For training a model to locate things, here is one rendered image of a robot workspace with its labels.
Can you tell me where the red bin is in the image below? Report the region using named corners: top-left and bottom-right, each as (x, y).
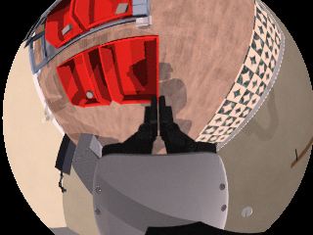
top-left (74, 0), bottom-right (134, 29)
top-left (98, 35), bottom-right (158, 105)
top-left (56, 45), bottom-right (112, 108)
top-left (46, 0), bottom-right (90, 49)

